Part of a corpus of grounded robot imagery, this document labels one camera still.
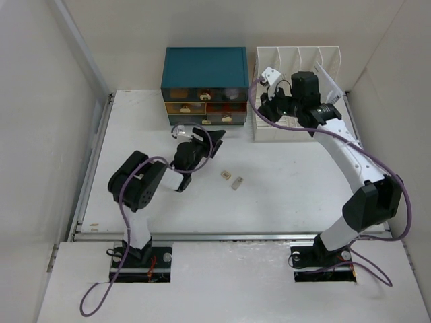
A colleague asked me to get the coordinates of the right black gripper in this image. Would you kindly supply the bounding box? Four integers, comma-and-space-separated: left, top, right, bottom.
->
255, 84, 302, 123

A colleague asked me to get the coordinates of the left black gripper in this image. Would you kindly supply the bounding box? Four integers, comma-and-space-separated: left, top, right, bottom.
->
187, 129, 224, 174

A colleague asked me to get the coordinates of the small yellow eraser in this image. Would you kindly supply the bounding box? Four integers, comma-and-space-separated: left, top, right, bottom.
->
221, 171, 232, 180

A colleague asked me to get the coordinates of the white spiral manual booklet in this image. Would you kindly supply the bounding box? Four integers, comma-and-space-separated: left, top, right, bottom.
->
312, 61, 344, 105

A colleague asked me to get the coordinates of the silver staple box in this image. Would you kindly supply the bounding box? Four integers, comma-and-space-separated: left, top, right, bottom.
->
231, 176, 244, 190

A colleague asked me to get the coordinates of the teal drawer organizer box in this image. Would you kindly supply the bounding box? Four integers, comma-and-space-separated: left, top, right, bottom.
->
160, 47, 249, 126

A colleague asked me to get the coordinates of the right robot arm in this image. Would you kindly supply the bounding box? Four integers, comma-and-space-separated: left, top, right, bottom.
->
257, 67, 401, 265

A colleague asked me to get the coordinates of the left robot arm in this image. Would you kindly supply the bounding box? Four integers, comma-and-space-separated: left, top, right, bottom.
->
108, 124, 226, 267

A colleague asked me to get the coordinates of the white file rack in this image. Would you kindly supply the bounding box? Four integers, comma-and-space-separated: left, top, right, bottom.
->
251, 46, 347, 142

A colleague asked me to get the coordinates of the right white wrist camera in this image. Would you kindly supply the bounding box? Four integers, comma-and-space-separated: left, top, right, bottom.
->
261, 67, 283, 92

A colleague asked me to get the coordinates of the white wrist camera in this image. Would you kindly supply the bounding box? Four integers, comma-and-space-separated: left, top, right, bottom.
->
171, 124, 190, 142
261, 67, 283, 92

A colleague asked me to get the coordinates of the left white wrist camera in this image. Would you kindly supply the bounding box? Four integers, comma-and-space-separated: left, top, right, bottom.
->
171, 124, 190, 142

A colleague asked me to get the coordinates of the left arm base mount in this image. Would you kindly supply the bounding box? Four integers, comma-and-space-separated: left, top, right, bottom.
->
106, 240, 173, 283

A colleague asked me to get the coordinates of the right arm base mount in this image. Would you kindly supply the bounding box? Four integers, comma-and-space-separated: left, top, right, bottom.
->
288, 239, 356, 283

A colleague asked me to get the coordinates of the aluminium table rail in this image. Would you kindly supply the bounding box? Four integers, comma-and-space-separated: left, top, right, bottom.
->
69, 231, 393, 244

